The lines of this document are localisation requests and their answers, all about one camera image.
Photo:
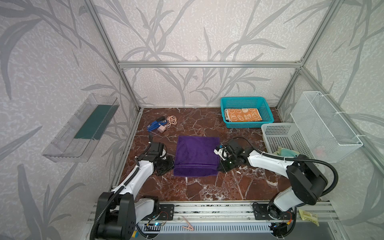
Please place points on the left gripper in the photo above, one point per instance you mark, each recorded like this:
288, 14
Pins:
165, 165

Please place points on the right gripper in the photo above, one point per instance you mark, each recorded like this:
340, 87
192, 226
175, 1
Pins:
227, 160

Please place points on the purple cloth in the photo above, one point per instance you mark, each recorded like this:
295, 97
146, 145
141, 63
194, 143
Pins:
195, 157

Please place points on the mint green cloth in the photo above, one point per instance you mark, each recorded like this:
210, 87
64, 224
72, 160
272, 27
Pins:
283, 152

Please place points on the orange patterned towel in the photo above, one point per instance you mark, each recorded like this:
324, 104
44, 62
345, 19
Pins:
242, 115

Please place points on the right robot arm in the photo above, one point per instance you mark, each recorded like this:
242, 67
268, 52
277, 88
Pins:
309, 179

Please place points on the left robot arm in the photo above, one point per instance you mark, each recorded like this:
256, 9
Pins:
118, 213

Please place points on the white plastic laundry basket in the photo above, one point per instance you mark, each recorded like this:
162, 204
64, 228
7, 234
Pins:
284, 135

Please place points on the beige rubber bands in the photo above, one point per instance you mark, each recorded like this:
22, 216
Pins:
171, 120

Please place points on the teal plastic basket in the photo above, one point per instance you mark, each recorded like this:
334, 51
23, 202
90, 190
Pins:
244, 103

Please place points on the pink clothespin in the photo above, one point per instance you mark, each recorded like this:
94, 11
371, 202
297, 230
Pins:
188, 227

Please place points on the yellow label tag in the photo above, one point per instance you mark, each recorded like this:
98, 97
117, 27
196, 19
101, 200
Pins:
309, 217

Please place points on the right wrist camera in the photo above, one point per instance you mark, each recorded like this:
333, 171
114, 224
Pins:
229, 151

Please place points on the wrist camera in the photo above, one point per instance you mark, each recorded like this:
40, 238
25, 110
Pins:
156, 151
229, 151

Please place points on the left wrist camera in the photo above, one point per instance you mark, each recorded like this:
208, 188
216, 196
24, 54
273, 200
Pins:
156, 151

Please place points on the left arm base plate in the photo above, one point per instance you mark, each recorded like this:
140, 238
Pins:
164, 213

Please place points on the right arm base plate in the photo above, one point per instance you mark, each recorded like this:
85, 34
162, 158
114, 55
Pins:
264, 211

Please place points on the clear plastic wall shelf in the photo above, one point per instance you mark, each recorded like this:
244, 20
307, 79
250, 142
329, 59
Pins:
77, 140

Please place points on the white wire mesh basket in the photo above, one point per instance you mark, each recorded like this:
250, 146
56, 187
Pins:
326, 133

